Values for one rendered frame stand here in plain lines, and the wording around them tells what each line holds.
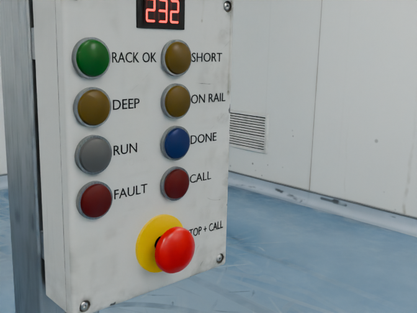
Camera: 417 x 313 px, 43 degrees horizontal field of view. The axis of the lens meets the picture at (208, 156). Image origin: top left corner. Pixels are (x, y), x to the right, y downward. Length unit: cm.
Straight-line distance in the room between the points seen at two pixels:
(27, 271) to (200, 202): 17
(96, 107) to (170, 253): 14
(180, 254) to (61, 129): 14
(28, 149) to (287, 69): 342
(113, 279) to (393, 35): 307
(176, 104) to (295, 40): 335
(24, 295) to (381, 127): 307
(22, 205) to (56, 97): 12
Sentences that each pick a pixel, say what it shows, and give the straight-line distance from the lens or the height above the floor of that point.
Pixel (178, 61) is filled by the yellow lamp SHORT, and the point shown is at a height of 109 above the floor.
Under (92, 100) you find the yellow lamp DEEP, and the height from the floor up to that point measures 107.
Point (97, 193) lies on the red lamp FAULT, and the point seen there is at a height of 100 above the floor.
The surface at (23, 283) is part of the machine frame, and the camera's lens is 53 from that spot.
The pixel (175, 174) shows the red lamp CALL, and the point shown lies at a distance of 45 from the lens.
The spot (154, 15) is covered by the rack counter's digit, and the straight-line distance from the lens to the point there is 43.
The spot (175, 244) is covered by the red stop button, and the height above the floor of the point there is 95.
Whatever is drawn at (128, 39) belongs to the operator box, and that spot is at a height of 111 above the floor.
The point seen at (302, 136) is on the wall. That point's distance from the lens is 377.
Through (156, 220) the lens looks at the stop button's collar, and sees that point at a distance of 46.
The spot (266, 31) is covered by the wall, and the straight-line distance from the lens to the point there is 393.
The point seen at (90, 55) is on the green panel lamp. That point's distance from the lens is 39.
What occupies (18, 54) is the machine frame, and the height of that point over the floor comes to 110.
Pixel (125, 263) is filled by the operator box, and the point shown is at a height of 93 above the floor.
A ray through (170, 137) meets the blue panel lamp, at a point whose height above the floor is 103.
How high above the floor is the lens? 111
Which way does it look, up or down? 12 degrees down
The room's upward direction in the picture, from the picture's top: 1 degrees clockwise
